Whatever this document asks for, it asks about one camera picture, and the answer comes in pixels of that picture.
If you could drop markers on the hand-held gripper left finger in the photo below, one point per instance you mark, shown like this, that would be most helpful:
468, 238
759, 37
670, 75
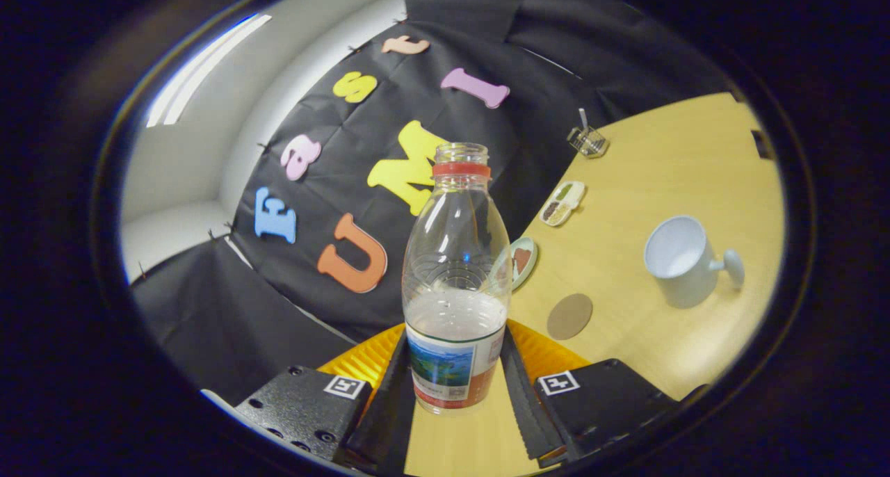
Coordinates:
389, 421

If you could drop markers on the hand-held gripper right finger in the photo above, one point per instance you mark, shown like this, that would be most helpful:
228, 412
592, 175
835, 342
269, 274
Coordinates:
528, 414

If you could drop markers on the brown round coaster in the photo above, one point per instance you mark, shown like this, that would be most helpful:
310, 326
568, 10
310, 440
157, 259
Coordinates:
570, 317

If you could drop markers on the clear plastic juice bottle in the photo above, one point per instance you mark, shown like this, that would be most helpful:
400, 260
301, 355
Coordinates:
455, 317

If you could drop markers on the white cup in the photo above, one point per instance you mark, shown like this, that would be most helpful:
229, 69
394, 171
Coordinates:
685, 282

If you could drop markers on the pale green plate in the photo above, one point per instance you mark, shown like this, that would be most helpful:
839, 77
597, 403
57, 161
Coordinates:
518, 279

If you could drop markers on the black backdrop cloth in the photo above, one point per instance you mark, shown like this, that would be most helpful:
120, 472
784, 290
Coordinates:
208, 324

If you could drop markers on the white divided snack dish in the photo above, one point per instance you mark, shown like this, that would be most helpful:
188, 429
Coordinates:
562, 203

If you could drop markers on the wooden table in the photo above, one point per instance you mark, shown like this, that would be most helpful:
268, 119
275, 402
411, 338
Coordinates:
660, 171

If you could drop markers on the black table edge clamp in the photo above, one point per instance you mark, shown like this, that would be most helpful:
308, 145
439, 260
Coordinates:
761, 144

